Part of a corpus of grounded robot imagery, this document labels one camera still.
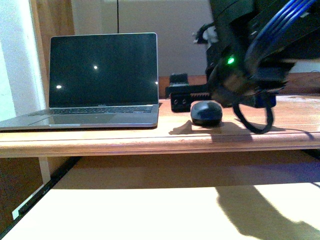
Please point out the black computer mouse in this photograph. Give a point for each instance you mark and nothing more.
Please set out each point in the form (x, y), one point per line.
(206, 114)

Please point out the wooden pull-out keyboard tray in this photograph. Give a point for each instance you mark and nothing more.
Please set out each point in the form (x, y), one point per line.
(263, 195)

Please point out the grey open laptop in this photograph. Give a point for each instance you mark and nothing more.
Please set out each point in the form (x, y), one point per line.
(98, 81)

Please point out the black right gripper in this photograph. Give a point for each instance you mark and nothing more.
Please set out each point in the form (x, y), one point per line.
(229, 81)

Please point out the wooden desk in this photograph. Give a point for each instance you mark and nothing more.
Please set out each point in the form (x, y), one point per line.
(296, 126)

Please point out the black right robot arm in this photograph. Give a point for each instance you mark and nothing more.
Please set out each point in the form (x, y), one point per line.
(252, 46)

